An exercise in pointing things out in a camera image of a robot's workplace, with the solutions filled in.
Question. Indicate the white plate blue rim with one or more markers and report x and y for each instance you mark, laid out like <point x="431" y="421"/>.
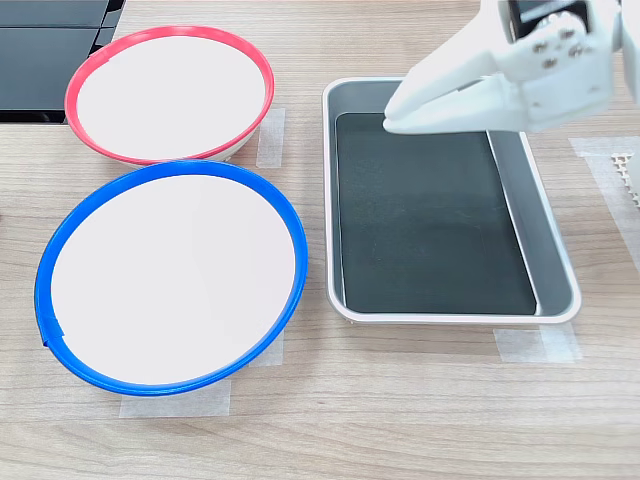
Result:
<point x="175" y="275"/>

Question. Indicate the translucent tape strip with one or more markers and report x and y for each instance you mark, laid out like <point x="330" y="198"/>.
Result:
<point x="175" y="402"/>
<point x="270" y="350"/>
<point x="605" y="146"/>
<point x="535" y="345"/>
<point x="271" y="135"/>
<point x="612" y="195"/>

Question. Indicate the black tray mat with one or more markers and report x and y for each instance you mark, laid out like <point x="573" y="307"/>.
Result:
<point x="425" y="225"/>

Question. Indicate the steel tray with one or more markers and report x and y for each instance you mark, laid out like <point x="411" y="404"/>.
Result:
<point x="550" y="260"/>

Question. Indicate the white plate red rim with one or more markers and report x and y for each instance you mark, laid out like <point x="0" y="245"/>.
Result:
<point x="170" y="95"/>

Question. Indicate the black flat device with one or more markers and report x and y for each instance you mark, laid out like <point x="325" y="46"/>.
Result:
<point x="40" y="65"/>

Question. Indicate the pale perforated base plate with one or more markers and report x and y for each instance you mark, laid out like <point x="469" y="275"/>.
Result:
<point x="627" y="175"/>

